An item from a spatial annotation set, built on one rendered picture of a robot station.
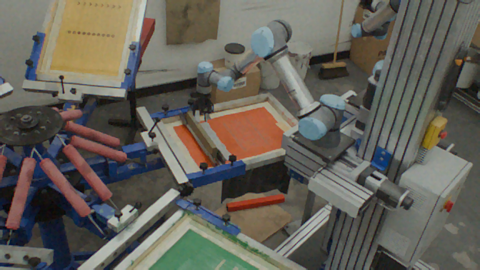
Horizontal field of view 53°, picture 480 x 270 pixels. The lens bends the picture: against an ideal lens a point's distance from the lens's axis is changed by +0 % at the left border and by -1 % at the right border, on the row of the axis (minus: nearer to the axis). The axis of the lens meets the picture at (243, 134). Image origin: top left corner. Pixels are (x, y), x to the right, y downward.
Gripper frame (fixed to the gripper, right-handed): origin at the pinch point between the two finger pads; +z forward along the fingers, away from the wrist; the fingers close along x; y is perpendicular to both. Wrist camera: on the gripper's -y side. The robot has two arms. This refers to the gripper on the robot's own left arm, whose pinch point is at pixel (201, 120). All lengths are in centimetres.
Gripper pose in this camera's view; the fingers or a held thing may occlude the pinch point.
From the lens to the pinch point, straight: 258.9
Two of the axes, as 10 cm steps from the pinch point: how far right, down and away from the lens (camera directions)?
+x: 8.8, -2.2, 4.2
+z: -0.9, 7.9, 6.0
